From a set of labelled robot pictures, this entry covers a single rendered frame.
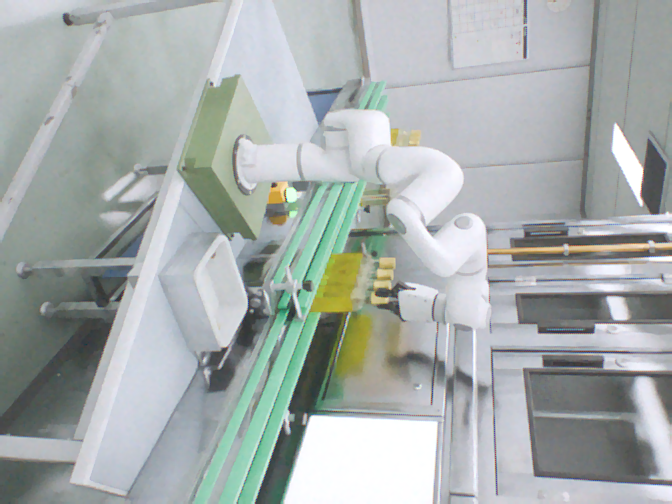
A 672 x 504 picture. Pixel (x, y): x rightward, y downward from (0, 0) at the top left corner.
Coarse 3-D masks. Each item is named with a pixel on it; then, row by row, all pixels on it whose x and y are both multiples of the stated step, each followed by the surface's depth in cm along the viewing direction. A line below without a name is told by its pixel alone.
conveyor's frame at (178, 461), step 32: (352, 96) 262; (320, 128) 232; (288, 224) 164; (256, 256) 152; (256, 320) 143; (256, 352) 134; (192, 384) 127; (224, 384) 125; (192, 416) 118; (224, 416) 117; (160, 448) 112; (192, 448) 111; (160, 480) 106; (192, 480) 104
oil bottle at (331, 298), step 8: (320, 288) 156; (328, 288) 155; (336, 288) 154; (344, 288) 154; (352, 288) 153; (320, 296) 152; (328, 296) 152; (336, 296) 151; (344, 296) 151; (352, 296) 150; (360, 296) 151; (312, 304) 154; (320, 304) 153; (328, 304) 153; (336, 304) 152; (344, 304) 152; (352, 304) 151; (360, 304) 151
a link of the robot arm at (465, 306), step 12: (456, 276) 121; (468, 276) 119; (480, 276) 120; (456, 288) 122; (468, 288) 121; (480, 288) 121; (456, 300) 123; (468, 300) 122; (480, 300) 130; (456, 312) 125; (468, 312) 123; (480, 312) 129; (456, 324) 129; (468, 324) 127
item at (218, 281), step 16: (224, 240) 128; (208, 256) 120; (224, 256) 131; (208, 272) 134; (224, 272) 134; (208, 288) 134; (224, 288) 136; (240, 288) 136; (208, 304) 119; (224, 304) 139; (240, 304) 138; (224, 320) 134; (240, 320) 134; (224, 336) 129
